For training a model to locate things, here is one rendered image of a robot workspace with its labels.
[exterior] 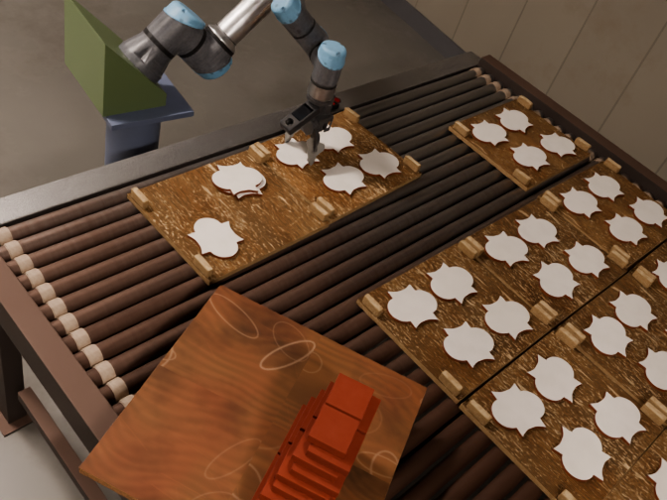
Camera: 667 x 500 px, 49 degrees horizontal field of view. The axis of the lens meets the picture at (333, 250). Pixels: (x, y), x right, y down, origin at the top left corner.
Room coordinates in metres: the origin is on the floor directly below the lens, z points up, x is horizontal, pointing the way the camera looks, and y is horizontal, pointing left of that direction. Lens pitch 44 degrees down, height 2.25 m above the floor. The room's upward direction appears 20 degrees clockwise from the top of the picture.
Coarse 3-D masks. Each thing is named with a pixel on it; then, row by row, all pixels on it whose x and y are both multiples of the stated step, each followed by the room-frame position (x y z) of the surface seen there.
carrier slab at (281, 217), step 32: (224, 160) 1.58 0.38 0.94; (160, 192) 1.36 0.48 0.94; (192, 192) 1.40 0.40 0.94; (288, 192) 1.54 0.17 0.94; (160, 224) 1.25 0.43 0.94; (192, 224) 1.29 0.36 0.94; (256, 224) 1.37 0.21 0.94; (288, 224) 1.41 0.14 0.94; (320, 224) 1.46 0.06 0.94; (192, 256) 1.19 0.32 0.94; (256, 256) 1.26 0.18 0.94
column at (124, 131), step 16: (160, 80) 1.92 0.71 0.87; (176, 96) 1.87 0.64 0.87; (128, 112) 1.71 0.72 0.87; (144, 112) 1.74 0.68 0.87; (160, 112) 1.76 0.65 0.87; (176, 112) 1.79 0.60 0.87; (192, 112) 1.82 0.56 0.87; (112, 128) 1.63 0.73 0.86; (128, 128) 1.73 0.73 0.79; (144, 128) 1.76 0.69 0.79; (112, 144) 1.74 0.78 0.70; (128, 144) 1.73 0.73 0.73; (144, 144) 1.76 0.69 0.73; (112, 160) 1.74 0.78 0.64
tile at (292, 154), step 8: (280, 144) 1.72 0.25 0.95; (288, 144) 1.73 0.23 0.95; (296, 144) 1.75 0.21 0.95; (304, 144) 1.76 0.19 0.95; (280, 152) 1.68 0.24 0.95; (288, 152) 1.70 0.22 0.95; (296, 152) 1.71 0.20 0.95; (304, 152) 1.72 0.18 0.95; (280, 160) 1.65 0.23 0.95; (288, 160) 1.66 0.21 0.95; (296, 160) 1.68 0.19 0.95; (304, 160) 1.69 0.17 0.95
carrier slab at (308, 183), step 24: (336, 120) 1.95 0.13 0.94; (264, 144) 1.71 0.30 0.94; (360, 144) 1.87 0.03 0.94; (384, 144) 1.92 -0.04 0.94; (288, 168) 1.64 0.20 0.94; (312, 168) 1.68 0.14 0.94; (408, 168) 1.84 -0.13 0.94; (312, 192) 1.57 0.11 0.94; (336, 192) 1.61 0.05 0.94; (360, 192) 1.65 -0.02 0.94; (384, 192) 1.69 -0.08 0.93; (336, 216) 1.51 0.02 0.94
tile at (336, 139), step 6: (330, 132) 1.86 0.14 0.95; (336, 132) 1.88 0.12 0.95; (342, 132) 1.89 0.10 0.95; (348, 132) 1.90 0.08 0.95; (324, 138) 1.82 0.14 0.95; (330, 138) 1.83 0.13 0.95; (336, 138) 1.85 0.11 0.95; (342, 138) 1.86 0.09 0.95; (348, 138) 1.87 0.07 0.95; (330, 144) 1.81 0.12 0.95; (336, 144) 1.82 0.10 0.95; (342, 144) 1.83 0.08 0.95; (348, 144) 1.84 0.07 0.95; (324, 150) 1.78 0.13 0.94; (330, 150) 1.79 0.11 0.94; (336, 150) 1.79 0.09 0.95
